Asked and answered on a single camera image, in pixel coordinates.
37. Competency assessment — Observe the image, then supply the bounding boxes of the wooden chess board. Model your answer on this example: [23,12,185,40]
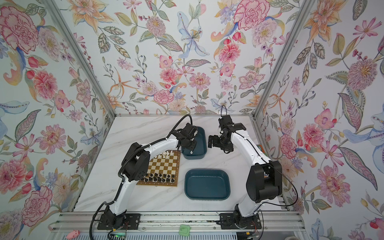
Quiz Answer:
[137,150,181,187]

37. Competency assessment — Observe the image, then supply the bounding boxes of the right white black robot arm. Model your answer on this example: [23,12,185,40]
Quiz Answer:
[208,114,288,229]

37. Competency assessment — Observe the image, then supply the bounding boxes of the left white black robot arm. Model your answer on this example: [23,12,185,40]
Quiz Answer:
[89,114,198,240]

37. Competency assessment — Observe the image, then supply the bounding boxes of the white chess pieces on board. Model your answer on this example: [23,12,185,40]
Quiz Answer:
[157,151,177,160]

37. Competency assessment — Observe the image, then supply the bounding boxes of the black chess pieces on board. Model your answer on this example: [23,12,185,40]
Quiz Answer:
[141,173,176,184]

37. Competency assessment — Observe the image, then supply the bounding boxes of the far teal plastic bin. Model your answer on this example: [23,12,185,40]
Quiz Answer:
[182,127,208,160]

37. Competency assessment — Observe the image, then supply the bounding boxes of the teal plastic bin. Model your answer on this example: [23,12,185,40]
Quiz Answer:
[184,169,231,201]
[182,127,208,160]

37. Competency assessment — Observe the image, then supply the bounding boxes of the green snack packet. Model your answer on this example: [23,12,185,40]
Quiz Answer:
[257,145,265,154]

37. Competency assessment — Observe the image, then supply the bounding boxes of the near teal plastic bin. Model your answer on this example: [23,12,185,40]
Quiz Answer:
[184,169,231,201]

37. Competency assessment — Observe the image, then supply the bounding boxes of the pink toy pig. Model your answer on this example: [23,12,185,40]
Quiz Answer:
[66,230,80,240]

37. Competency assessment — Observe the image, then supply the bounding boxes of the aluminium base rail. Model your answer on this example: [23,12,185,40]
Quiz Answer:
[48,211,306,234]

